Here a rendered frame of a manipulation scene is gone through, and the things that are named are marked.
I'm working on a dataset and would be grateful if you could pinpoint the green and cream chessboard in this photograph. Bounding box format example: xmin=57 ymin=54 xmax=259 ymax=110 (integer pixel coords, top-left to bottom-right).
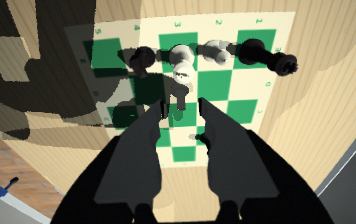
xmin=63 ymin=12 xmax=295 ymax=168

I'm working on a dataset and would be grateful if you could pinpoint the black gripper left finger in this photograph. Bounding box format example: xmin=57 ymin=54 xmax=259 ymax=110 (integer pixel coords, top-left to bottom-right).
xmin=50 ymin=99 xmax=164 ymax=224

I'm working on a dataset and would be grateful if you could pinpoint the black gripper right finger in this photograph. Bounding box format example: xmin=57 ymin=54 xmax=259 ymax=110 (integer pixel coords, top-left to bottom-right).
xmin=198 ymin=97 xmax=334 ymax=224

